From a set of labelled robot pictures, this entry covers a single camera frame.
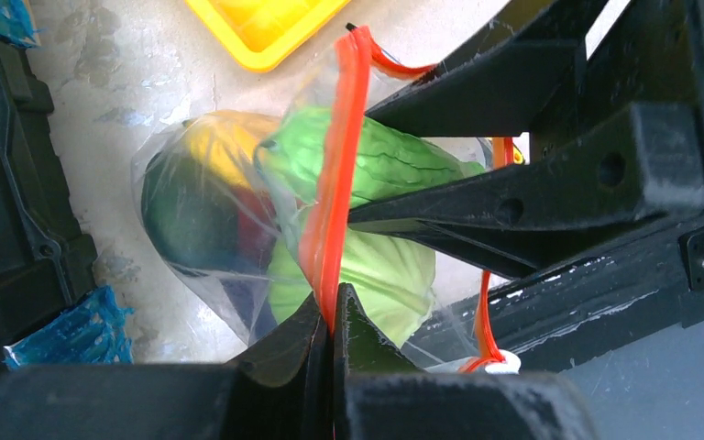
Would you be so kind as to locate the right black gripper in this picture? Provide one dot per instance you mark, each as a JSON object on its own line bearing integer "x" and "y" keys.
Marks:
{"x": 601, "y": 235}

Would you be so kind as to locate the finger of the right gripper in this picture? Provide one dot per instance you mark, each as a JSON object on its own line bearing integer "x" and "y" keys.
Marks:
{"x": 496, "y": 82}

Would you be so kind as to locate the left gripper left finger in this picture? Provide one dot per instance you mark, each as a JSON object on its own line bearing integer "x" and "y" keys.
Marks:
{"x": 282, "y": 385}

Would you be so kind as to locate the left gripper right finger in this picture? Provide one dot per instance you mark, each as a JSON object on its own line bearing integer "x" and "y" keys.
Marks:
{"x": 370, "y": 398}

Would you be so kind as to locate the green toy leaf vegetable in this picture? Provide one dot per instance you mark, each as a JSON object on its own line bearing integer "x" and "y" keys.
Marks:
{"x": 388, "y": 162}

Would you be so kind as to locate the dark red toy fruit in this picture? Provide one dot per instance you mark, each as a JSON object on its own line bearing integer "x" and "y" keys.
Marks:
{"x": 256, "y": 229}

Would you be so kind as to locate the clear orange zip bag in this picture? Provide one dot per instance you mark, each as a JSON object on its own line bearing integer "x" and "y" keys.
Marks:
{"x": 352, "y": 76}

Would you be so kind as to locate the dark green toy avocado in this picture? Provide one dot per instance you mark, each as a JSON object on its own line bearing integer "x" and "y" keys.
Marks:
{"x": 189, "y": 218}

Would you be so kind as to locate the green toy cabbage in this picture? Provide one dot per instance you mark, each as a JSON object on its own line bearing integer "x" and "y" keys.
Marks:
{"x": 393, "y": 278}

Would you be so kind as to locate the yellow black screwdriver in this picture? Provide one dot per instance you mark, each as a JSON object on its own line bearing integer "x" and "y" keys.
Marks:
{"x": 505, "y": 153}

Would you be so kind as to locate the yellow plastic bin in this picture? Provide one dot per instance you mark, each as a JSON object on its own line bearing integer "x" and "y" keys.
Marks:
{"x": 260, "y": 34}

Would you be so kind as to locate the black plastic toolbox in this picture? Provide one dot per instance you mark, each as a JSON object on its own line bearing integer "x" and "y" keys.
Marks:
{"x": 45, "y": 258}

